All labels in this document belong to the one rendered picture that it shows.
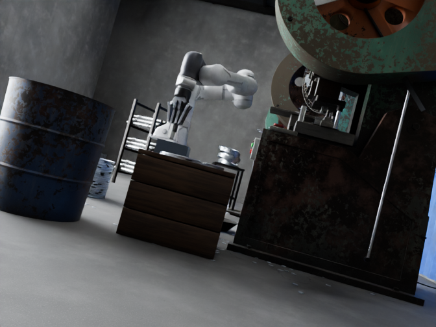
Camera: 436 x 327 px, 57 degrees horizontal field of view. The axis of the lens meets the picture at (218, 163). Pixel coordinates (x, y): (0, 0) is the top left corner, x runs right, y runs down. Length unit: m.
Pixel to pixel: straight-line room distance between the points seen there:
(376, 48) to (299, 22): 0.36
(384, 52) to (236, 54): 7.59
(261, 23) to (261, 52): 0.68
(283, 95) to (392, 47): 1.85
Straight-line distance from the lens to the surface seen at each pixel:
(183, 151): 2.24
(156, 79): 9.55
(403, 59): 1.98
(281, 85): 3.71
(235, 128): 8.99
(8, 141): 1.64
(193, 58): 1.89
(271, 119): 5.38
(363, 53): 1.94
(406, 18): 2.13
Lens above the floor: 0.30
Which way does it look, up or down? 3 degrees up
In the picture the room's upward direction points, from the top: 15 degrees clockwise
